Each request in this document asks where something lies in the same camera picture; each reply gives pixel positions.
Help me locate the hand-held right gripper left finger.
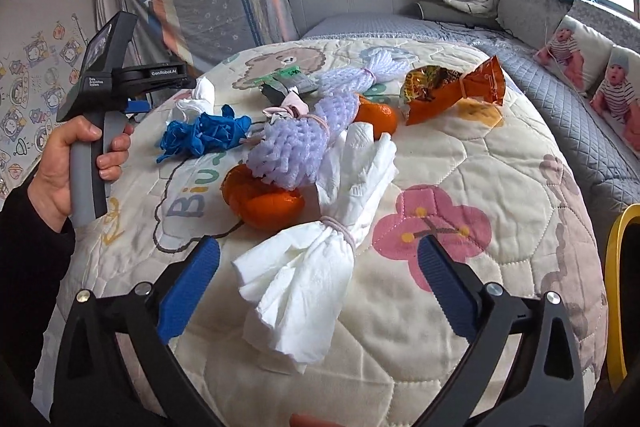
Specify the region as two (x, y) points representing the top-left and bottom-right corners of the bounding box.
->
(50, 234), (223, 427)

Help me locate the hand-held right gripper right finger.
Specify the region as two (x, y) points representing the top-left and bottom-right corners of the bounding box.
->
(415, 234), (588, 427)

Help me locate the small white tissue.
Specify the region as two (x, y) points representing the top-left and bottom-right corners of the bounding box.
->
(166, 78), (217, 128)

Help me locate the blue plastic glove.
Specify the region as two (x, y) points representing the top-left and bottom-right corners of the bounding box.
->
(156, 104), (251, 164)

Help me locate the large white tissue bundle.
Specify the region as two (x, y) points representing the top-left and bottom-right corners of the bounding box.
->
(231, 122), (398, 375)

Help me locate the green snack wrapper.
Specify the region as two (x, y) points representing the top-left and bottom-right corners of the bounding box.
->
(250, 64), (318, 105)

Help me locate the purple foam fruit net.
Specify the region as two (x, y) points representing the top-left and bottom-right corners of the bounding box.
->
(315, 48), (416, 98)
(247, 94), (361, 188)

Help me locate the yellow bin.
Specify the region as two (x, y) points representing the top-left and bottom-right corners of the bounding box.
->
(604, 203), (640, 393)

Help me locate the orange snack wrapper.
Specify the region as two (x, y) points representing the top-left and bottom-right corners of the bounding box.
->
(400, 55), (507, 126)

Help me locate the person's left forearm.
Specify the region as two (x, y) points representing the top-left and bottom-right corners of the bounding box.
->
(0, 184), (77, 427)

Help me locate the person's left hand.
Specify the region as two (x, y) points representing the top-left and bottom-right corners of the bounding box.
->
(27, 116), (136, 233)

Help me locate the white hanging cloth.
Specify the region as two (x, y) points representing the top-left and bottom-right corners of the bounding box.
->
(95, 0), (143, 68)

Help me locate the cartoon printed quilt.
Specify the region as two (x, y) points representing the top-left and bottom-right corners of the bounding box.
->
(42, 38), (608, 427)

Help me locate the pink cloth scrap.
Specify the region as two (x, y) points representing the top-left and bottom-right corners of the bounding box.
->
(262, 103), (310, 120)

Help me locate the grey quilted sofa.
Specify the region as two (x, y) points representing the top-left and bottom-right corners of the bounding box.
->
(480, 0), (640, 228)

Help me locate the baby print pillow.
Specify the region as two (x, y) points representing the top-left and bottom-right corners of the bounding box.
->
(590, 42), (640, 148)
(535, 14), (613, 92)

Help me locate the grey bed with lace trim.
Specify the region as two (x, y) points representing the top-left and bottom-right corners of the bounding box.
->
(300, 13), (501, 55)

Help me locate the grey pillow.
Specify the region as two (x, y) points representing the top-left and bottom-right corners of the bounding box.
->
(414, 1), (481, 28)

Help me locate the cartoon wall sticker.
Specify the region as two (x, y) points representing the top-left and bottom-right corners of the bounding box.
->
(0, 12), (101, 202)

